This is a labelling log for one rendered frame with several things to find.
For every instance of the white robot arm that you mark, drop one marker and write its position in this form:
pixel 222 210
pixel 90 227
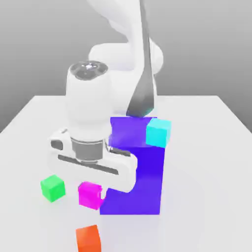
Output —
pixel 86 106

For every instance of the small cyan cube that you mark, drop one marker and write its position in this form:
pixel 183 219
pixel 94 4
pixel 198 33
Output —
pixel 157 133

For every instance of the large purple box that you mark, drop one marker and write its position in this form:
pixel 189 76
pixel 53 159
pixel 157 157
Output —
pixel 149 177

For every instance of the small orange cube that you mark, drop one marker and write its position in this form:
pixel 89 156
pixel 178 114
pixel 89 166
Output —
pixel 88 240

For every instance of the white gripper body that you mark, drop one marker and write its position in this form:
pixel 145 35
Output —
pixel 122 177

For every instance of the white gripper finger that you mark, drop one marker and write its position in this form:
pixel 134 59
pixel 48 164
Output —
pixel 103 194

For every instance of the small magenta cube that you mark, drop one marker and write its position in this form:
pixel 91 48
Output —
pixel 89 195

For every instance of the small green cube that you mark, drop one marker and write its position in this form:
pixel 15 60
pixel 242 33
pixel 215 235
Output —
pixel 52 188

